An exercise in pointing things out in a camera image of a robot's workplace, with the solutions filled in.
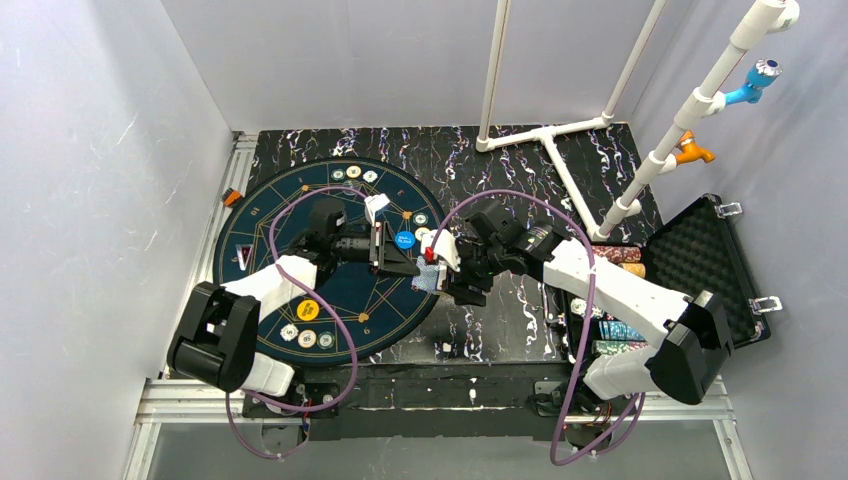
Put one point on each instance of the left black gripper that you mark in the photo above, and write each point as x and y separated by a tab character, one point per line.
380	248

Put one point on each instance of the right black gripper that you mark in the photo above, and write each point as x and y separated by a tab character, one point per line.
460	281

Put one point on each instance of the blue dealer button disc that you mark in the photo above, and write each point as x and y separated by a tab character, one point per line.
405	240

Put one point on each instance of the yellow chip mat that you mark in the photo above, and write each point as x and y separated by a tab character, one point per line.
353	172
307	339
421	232

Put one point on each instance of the playing card deck box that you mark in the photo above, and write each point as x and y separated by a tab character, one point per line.
430	277

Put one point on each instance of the green chip mat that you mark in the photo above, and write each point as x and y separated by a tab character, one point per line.
419	219
338	175
326	340

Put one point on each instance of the white chip mat top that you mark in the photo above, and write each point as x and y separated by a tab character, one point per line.
370	176

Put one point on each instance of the white chip mat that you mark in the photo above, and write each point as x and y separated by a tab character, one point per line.
289	332
370	176

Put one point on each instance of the yellow chip mat top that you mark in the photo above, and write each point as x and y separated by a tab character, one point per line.
353	172

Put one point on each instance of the green chip mat top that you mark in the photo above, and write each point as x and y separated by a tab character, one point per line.
338	175

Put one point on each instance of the yellow dealer button disc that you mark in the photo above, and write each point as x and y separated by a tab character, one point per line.
308	310

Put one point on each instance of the green chip mat bottom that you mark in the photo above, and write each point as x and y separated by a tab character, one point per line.
326	340

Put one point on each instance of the yellow chip mat bottom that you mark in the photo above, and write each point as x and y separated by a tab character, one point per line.
307	339

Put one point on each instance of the white chip mat bottom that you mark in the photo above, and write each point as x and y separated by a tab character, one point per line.
289	332

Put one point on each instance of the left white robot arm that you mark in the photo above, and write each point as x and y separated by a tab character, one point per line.
215	339

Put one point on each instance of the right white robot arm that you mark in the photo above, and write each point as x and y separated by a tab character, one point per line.
688	338

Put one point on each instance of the white chip stack in case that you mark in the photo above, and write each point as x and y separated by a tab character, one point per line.
579	306

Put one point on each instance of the blue chip stack in case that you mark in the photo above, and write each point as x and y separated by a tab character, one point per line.
618	331

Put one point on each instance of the red chip stack in case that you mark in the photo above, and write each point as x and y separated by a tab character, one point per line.
618	254

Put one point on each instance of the yellow chip stack in case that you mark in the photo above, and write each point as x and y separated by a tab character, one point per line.
635	268

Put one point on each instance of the black poker chip case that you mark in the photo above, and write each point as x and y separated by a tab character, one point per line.
696	250

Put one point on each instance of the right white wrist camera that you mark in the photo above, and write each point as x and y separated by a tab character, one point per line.
440	247

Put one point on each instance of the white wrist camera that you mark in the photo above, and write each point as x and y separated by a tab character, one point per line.
440	247
374	206

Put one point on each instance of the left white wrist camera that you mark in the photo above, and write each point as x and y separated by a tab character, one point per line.
374	206

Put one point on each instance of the orange clip on rail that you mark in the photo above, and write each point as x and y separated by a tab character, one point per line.
231	197

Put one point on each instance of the aluminium rail frame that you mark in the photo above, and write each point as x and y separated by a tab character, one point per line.
545	391

